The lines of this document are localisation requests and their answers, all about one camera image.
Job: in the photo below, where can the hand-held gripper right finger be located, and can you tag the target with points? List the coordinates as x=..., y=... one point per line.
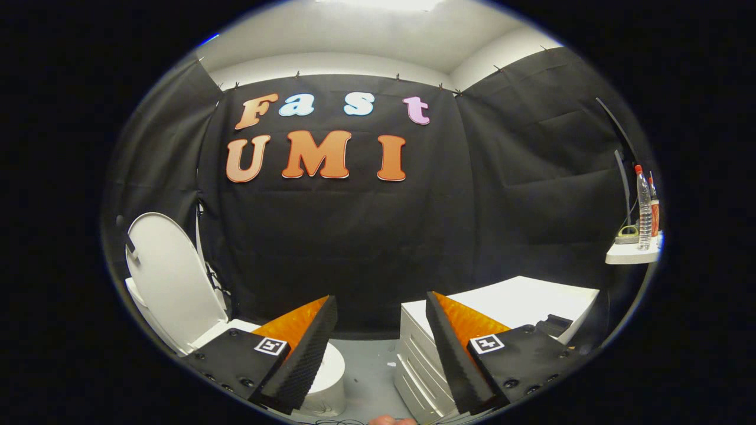
x=455, y=360

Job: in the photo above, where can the white drawer cabinet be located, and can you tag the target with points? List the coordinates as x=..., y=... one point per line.
x=520, y=295

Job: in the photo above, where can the clear red-capped water bottle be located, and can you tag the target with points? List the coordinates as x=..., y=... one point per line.
x=644, y=212

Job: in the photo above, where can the black curved pole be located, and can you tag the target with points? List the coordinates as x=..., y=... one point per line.
x=614, y=125

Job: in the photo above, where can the white wall shelf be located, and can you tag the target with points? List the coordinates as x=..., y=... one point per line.
x=629, y=255

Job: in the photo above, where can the red drink bottle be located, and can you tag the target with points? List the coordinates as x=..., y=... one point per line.
x=654, y=209

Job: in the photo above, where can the white toilet lid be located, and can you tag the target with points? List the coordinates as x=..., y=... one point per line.
x=171, y=277

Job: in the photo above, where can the black tripod stand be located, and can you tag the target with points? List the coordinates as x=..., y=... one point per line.
x=208, y=277

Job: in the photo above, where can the white toilet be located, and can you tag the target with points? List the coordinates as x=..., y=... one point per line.
x=332, y=378

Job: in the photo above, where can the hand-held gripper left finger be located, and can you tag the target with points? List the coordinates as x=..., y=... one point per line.
x=304, y=357

